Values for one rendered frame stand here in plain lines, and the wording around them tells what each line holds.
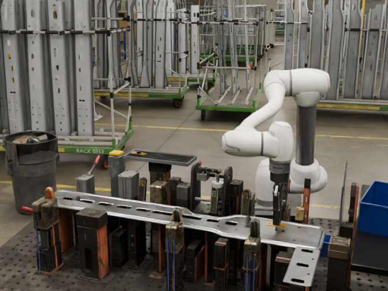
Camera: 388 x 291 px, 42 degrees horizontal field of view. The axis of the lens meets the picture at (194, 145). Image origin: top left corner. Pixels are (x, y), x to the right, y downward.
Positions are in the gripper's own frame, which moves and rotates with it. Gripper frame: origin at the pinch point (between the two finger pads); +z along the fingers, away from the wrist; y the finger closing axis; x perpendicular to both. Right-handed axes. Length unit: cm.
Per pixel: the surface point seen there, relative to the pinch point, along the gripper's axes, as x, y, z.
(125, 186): -79, -12, 1
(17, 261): -125, 18, 36
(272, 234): -0.9, 4.5, 6.5
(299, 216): 8.3, -10.8, 3.5
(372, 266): 40.1, 24.2, 3.6
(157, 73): -366, -686, 46
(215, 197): -31.7, -12.2, 0.2
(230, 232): -18.1, 9.7, 6.5
